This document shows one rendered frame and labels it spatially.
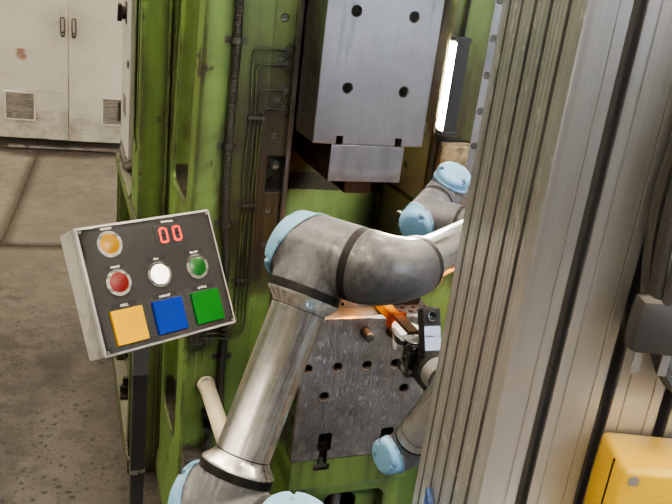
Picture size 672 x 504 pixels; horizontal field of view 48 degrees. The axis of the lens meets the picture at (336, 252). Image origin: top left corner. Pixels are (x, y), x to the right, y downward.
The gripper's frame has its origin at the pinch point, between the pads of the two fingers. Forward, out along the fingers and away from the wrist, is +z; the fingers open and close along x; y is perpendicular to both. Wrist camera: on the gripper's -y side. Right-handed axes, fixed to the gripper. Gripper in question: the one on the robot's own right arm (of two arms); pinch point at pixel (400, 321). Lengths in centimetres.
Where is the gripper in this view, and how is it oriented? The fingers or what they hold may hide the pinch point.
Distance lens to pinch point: 182.3
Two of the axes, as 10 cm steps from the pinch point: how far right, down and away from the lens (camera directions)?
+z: -3.2, -3.5, 8.8
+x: 9.4, -0.1, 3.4
